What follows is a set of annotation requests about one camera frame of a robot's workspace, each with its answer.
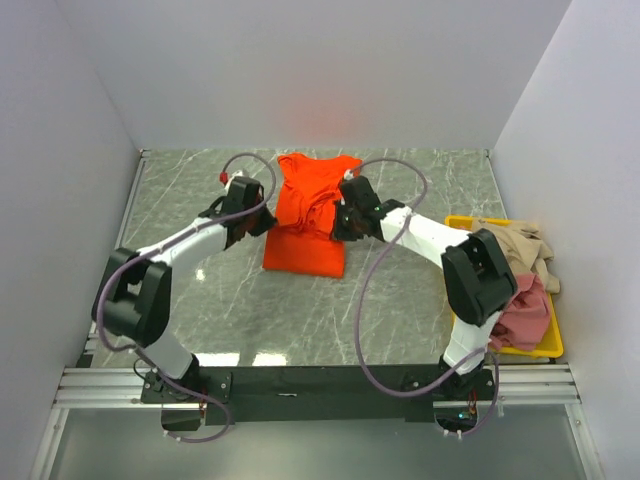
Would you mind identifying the pink t shirt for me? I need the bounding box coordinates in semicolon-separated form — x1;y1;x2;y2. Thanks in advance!
490;273;551;352

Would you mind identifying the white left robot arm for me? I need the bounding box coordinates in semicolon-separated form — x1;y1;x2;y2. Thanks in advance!
92;173;276;402

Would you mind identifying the black base crossbar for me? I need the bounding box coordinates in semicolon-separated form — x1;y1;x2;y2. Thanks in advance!
140;364;495;423

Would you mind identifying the orange t shirt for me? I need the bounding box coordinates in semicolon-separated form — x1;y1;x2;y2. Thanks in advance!
263;152;361;278

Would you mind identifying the yellow plastic bin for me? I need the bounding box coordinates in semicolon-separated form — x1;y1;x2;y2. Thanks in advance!
445;215;564;359

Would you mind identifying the beige t shirt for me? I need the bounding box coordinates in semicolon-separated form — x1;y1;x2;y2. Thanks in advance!
471;218;561;294

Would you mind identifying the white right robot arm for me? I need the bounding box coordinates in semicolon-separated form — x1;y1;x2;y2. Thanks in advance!
333;172;517;399

